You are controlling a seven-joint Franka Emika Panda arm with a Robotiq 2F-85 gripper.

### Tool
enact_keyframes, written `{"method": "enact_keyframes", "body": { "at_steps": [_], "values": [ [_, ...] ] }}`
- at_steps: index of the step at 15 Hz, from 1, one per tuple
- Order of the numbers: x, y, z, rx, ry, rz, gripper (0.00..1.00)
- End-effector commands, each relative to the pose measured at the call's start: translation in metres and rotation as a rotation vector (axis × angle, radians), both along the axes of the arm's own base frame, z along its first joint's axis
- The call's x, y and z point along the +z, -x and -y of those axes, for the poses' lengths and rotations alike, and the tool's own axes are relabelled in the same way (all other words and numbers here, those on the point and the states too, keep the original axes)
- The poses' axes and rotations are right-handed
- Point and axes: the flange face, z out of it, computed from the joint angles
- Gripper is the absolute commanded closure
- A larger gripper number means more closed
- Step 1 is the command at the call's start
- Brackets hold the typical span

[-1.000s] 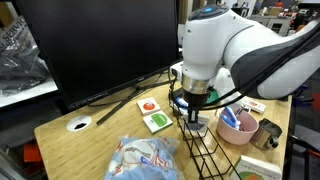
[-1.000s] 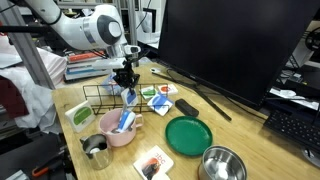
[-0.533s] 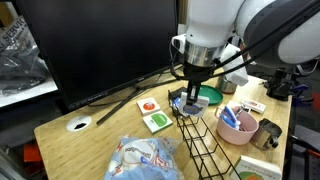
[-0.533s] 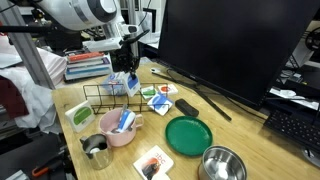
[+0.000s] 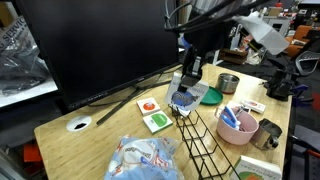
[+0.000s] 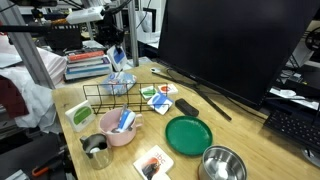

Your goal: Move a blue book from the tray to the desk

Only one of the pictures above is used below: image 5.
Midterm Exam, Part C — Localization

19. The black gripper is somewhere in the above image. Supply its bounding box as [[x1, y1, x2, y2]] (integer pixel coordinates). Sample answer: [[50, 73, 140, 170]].
[[178, 54, 205, 94]]

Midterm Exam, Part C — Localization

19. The white and blue book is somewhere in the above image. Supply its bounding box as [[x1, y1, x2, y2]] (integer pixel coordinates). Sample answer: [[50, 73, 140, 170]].
[[163, 71, 210, 113]]

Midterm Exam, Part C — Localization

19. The small orange circle book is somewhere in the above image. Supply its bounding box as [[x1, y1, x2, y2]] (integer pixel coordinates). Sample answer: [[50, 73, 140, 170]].
[[136, 97, 162, 117]]

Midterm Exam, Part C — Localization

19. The small green circle book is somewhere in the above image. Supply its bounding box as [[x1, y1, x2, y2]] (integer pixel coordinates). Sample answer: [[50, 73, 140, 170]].
[[142, 110, 174, 135]]

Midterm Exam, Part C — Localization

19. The black desk clamp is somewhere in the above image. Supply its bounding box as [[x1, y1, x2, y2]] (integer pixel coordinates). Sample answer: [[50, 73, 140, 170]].
[[264, 68, 295, 102]]

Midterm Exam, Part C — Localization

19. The white vegetables book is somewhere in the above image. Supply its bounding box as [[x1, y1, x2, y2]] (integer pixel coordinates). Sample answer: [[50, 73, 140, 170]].
[[229, 154, 284, 180]]

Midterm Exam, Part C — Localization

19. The green plate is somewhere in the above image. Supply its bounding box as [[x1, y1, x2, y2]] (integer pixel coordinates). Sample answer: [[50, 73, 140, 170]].
[[199, 85, 224, 107]]

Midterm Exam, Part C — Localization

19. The steel bowl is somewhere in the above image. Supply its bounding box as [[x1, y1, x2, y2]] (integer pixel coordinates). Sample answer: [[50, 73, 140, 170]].
[[215, 73, 241, 95]]

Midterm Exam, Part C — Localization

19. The blue and white tube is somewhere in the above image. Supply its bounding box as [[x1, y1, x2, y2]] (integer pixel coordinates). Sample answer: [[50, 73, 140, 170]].
[[220, 105, 242, 131]]

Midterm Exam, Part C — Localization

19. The pink bowl with utensils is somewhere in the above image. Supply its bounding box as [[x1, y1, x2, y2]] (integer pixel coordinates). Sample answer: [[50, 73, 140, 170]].
[[214, 106, 260, 146]]

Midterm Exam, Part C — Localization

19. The black monitor stand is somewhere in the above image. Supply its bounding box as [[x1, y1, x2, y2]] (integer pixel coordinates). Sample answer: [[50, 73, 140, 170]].
[[88, 64, 184, 127]]

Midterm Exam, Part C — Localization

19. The white plastic cover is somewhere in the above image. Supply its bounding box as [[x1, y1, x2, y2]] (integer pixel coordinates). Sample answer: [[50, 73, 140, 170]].
[[233, 11, 291, 56]]

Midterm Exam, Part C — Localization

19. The crumpled plastic snack bag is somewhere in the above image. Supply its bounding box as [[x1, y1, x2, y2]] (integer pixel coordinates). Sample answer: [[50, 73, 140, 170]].
[[103, 134, 185, 180]]

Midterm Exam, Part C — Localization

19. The steel pitcher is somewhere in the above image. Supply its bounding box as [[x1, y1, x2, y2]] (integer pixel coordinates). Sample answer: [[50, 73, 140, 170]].
[[250, 118, 284, 151]]

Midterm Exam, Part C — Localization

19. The large black computer monitor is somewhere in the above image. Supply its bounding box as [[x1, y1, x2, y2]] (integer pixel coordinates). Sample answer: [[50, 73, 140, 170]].
[[16, 0, 181, 112]]

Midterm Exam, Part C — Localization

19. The orange chair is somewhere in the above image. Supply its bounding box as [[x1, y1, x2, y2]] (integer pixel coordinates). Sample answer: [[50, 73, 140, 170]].
[[285, 24, 315, 58]]

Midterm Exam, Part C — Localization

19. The black office chair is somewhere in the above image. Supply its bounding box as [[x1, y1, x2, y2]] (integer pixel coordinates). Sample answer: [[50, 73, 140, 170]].
[[294, 49, 320, 78]]

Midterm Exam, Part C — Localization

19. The clear plastic bag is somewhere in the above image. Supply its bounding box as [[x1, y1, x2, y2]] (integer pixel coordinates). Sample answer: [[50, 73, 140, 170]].
[[0, 16, 52, 98]]

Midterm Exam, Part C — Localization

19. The black wire tray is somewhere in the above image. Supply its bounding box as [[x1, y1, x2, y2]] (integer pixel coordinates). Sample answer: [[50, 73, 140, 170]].
[[169, 103, 243, 180]]

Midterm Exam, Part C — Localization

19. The white desk cable grommet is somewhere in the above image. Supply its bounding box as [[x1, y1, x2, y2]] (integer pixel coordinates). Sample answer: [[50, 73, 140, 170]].
[[65, 115, 93, 133]]

